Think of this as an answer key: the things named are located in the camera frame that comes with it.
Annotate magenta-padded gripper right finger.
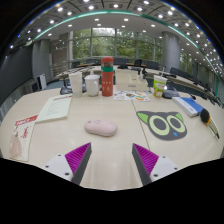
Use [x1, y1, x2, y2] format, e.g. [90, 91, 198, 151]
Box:
[131, 142, 181, 187]

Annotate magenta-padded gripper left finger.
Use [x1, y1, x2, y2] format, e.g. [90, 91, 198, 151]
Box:
[42, 142, 93, 186]

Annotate pink computer mouse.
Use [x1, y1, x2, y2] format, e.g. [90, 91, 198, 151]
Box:
[83, 119, 119, 137]

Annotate cat face mouse pad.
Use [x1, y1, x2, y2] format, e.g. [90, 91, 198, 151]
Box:
[135, 110, 188, 141]

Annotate red and white leaflet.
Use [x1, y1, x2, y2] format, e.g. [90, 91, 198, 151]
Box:
[8, 114, 39, 163]

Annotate cream booklet with red header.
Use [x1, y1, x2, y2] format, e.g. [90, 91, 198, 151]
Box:
[35, 94, 73, 124]

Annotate black yellow-banded handheld microphone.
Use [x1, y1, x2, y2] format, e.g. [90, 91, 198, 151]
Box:
[199, 108, 221, 140]

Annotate blue and white book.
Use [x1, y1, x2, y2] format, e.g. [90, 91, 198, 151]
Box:
[171, 96, 205, 118]

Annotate colourful sticker sheet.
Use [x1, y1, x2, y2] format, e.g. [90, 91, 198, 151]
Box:
[113, 89, 152, 103]

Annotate green printed paper cup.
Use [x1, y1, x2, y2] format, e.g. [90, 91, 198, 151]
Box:
[152, 74, 168, 99]

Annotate white standing panel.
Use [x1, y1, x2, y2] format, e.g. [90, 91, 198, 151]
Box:
[36, 73, 48, 90]

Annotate white lidded mug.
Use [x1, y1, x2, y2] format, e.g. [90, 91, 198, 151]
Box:
[83, 73, 101, 98]

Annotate cream cardboard box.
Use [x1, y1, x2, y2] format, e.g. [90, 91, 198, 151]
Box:
[114, 68, 149, 93]

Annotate red green-banded thermos bottle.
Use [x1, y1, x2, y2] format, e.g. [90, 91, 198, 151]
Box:
[100, 56, 115, 98]

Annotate dark office chairs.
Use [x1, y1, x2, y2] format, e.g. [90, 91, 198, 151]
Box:
[69, 58, 214, 91]

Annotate ceiling lights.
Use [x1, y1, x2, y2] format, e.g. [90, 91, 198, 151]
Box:
[8, 0, 224, 73]

